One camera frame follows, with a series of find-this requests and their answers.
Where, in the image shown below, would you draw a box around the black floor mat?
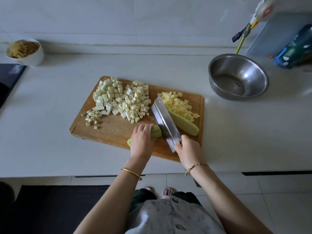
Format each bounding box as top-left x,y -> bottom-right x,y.
0,185 -> 110,234

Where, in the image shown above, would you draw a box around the dark green trousers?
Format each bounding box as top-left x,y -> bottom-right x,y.
129,188 -> 201,213

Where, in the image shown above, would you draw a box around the white bowl of noodles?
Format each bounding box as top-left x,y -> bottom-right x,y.
5,39 -> 45,67

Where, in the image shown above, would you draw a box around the gold bangle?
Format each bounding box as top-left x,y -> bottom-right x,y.
121,167 -> 143,181

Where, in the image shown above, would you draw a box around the deep stainless steel bowl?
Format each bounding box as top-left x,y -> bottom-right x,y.
208,53 -> 270,101

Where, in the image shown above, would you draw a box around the person's left forearm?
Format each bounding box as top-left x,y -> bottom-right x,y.
73,159 -> 148,234

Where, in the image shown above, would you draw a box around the wooden cutting board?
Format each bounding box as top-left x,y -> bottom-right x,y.
69,76 -> 205,163

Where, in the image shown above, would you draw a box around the pile of white diced vegetable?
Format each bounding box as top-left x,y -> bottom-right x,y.
114,80 -> 151,124

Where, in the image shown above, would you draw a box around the cleaver with wooden handle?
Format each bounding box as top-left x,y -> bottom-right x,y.
151,96 -> 201,187

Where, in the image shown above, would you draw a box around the black gas stove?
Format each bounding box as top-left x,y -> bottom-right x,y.
0,63 -> 27,109

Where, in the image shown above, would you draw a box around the pile of garlic cloves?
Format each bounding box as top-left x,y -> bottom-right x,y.
80,109 -> 104,130

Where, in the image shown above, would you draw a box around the person's right hand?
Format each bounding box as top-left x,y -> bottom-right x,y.
175,134 -> 208,171

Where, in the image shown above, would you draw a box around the person's left hand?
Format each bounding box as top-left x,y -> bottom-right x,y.
129,123 -> 157,165

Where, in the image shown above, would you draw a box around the green cucumber half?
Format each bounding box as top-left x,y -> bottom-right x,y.
168,110 -> 200,137

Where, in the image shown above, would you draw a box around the wall tap with hose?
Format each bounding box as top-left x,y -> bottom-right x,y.
231,24 -> 253,43

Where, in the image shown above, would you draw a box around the light blue plastic board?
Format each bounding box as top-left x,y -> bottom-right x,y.
246,12 -> 312,58

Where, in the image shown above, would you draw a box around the white patterned garment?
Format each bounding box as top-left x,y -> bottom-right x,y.
124,195 -> 226,234

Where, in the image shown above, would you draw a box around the peeled yellow potato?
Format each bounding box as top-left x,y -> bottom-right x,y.
158,91 -> 201,120

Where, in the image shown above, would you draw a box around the person's right forearm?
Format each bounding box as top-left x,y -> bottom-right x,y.
188,164 -> 274,234

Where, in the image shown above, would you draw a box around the dark green bottle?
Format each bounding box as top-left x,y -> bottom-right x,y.
274,24 -> 312,70

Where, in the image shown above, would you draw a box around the braided cord bracelet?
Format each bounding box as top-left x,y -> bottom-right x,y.
184,162 -> 210,176

